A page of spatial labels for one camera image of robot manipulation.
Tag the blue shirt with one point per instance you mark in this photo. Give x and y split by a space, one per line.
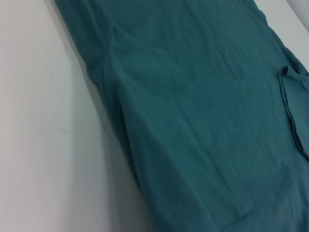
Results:
193 108

